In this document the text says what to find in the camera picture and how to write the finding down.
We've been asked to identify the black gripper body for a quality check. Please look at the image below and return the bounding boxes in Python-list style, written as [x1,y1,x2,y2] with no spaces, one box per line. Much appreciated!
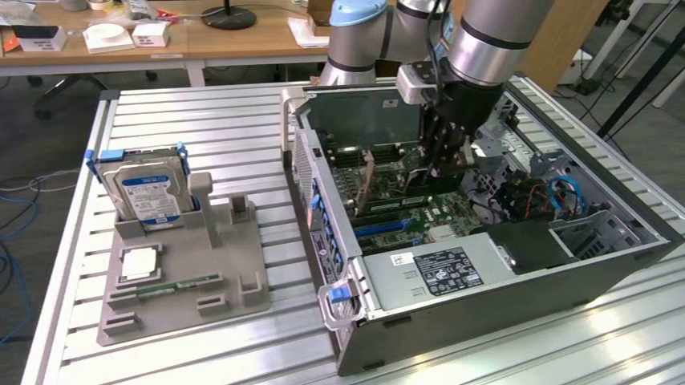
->
[427,78,507,136]

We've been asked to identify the Nvidia graphics card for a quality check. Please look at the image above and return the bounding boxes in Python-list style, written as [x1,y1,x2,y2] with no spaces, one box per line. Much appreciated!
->
[353,148,466,216]

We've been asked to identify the metal drive cage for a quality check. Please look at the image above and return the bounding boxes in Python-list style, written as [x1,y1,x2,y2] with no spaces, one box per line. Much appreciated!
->
[464,103,542,181]

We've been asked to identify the green Dell motherboard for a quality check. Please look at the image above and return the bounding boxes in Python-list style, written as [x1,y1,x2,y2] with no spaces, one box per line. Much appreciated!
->
[319,140,488,257]

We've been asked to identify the installed RAM stick with label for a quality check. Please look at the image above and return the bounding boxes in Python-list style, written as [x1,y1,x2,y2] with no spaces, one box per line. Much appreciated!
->
[363,196,432,216]

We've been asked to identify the wooden cabinet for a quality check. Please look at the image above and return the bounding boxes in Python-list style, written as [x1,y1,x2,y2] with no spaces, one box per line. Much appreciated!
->
[515,0,611,95]

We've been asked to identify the grey power supply unit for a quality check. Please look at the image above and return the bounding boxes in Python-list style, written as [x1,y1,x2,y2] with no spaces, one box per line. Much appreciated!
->
[360,234,518,312]

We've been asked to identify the grey disk bay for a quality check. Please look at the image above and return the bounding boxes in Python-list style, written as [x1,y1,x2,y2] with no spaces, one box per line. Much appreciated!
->
[548,210,651,260]

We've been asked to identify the black slanted pole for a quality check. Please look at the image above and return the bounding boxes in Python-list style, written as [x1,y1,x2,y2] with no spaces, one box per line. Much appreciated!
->
[595,23,685,140]

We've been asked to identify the stack of white papers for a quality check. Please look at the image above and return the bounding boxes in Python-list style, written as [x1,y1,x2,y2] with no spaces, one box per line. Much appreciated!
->
[287,16,331,49]

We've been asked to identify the open black PC case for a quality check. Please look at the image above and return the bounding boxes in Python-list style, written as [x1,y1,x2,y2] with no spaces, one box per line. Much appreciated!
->
[280,71,685,378]

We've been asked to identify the wooden desk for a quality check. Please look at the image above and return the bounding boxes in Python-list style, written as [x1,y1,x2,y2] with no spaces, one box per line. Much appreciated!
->
[0,0,482,77]

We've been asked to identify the black round lamp base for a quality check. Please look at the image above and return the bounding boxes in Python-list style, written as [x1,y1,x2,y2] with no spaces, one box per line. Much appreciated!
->
[200,0,257,30]

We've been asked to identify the hard disk in blue caddy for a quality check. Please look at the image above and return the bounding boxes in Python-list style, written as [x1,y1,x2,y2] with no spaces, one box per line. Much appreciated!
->
[84,142,202,234]

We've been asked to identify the green RAM stick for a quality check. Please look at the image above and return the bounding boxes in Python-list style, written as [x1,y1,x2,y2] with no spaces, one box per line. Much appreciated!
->
[109,274,224,302]

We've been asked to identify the small white labelled box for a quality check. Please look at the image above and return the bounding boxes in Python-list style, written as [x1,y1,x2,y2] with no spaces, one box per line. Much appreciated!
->
[130,22,172,47]

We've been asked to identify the silver CPU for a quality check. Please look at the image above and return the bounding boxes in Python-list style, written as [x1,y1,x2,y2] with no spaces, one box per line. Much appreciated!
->
[118,251,157,281]

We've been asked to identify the grey plastic parts rack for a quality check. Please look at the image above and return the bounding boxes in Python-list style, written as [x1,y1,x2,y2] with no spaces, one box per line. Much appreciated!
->
[94,171,272,348]

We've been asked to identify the white box with round hole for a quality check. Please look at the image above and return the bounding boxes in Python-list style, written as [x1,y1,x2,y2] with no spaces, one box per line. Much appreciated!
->
[82,22,136,55]

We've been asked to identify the black office chair base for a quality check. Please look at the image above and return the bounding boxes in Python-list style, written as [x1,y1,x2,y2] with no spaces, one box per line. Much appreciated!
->
[25,71,110,120]

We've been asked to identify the white box with black top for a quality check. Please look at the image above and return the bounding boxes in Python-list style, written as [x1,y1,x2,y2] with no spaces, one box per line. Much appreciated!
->
[10,24,68,53]

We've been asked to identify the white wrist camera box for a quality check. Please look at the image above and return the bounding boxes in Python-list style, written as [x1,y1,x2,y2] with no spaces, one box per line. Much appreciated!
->
[396,62,448,104]

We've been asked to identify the black camera cable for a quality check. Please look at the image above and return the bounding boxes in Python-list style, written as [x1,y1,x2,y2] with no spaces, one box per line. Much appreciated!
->
[423,0,451,106]

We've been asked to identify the blue wire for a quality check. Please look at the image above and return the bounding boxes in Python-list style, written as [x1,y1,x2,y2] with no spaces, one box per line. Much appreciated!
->
[546,175,588,221]

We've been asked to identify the white desk frame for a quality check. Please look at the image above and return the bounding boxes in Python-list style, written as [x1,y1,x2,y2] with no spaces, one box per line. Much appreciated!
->
[579,0,685,108]

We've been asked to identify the white floor cable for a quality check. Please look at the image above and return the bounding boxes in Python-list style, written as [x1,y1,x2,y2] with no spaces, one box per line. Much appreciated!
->
[0,168,82,194]

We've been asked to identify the blue floor cable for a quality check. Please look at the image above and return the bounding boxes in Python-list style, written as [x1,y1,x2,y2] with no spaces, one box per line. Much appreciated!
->
[0,196,41,346]

